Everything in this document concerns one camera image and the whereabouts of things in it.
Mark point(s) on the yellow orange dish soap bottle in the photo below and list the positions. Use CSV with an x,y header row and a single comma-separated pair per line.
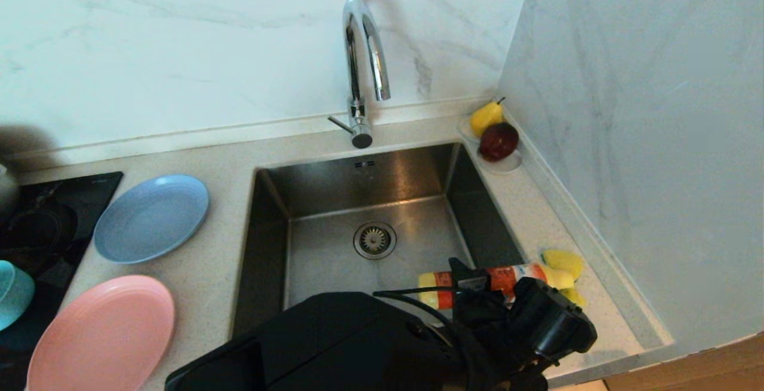
x,y
441,295

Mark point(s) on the wooden cabinet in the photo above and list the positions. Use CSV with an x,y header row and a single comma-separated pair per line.
x,y
704,373

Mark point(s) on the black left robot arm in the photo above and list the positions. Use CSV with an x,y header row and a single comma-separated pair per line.
x,y
334,349

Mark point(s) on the pink plastic plate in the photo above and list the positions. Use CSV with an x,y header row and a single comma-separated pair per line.
x,y
101,337

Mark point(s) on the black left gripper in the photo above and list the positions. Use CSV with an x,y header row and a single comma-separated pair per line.
x,y
486,319

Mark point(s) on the yellow fish-shaped sponge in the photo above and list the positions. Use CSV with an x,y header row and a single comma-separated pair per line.
x,y
564,258

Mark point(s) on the dark red apple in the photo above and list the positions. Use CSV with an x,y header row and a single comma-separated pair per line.
x,y
499,141

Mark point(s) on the metal sink drain strainer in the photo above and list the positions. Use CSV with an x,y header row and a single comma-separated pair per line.
x,y
375,240

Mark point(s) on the teal ceramic bowl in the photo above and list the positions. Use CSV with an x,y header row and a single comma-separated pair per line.
x,y
15,292

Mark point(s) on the chrome faucet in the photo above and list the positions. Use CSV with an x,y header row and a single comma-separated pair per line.
x,y
358,51

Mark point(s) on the stainless steel sink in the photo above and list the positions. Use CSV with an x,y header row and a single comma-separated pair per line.
x,y
358,182

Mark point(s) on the black induction cooktop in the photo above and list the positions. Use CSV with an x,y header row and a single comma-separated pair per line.
x,y
54,224

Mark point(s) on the blue plastic plate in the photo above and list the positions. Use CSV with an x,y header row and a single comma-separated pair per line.
x,y
149,218

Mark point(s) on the yellow pear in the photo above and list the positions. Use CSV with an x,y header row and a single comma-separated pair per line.
x,y
484,117

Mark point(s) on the small white dish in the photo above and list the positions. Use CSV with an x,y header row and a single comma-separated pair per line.
x,y
507,167

